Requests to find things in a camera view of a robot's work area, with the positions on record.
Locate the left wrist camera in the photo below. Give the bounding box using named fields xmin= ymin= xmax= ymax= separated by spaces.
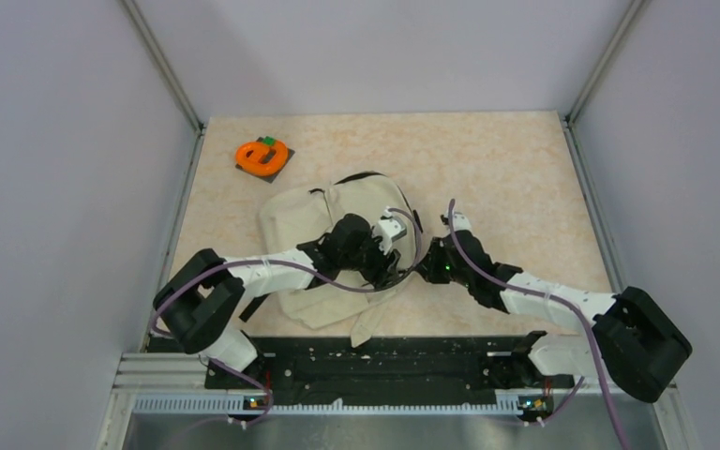
xmin=371 ymin=211 xmax=407 ymax=254

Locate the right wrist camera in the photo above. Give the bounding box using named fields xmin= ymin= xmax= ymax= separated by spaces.
xmin=441 ymin=212 xmax=473 ymax=233

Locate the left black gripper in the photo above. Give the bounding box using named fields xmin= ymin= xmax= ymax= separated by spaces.
xmin=340 ymin=228 xmax=400 ymax=288

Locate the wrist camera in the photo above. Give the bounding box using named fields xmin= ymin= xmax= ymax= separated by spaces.
xmin=371 ymin=211 xmax=407 ymax=254
xmin=441 ymin=212 xmax=473 ymax=233

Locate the dark square mat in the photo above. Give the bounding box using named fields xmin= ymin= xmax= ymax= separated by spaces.
xmin=236 ymin=136 xmax=296 ymax=185

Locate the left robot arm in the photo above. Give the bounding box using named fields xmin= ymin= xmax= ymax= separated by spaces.
xmin=150 ymin=207 xmax=420 ymax=388

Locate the cream canvas backpack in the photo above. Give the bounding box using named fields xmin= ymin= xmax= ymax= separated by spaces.
xmin=258 ymin=171 xmax=426 ymax=347

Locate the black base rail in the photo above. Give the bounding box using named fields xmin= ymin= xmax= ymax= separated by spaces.
xmin=204 ymin=334 xmax=585 ymax=408

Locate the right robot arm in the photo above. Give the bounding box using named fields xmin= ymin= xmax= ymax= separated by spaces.
xmin=417 ymin=230 xmax=693 ymax=403

